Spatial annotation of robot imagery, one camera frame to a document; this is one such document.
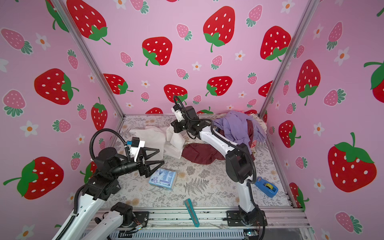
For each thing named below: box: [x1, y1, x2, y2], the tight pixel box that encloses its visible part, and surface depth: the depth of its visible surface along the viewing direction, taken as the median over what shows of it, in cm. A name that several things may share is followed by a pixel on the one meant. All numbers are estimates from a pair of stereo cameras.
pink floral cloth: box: [250, 113, 268, 134], surface depth 109 cm
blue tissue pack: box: [148, 168, 177, 190], surface depth 83 cm
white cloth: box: [129, 124, 185, 160], surface depth 97 cm
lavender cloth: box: [214, 110, 267, 155], surface depth 97 cm
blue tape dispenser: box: [254, 176, 279, 198], surface depth 81 cm
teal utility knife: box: [184, 198, 200, 228], surface depth 78 cm
